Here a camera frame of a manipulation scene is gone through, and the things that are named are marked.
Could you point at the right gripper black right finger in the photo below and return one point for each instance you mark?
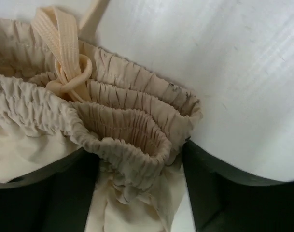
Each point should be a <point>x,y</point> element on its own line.
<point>226,199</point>

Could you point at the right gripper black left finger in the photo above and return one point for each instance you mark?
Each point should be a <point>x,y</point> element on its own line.
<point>55,198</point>

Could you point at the beige trousers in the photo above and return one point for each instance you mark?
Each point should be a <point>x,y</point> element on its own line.
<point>58,94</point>

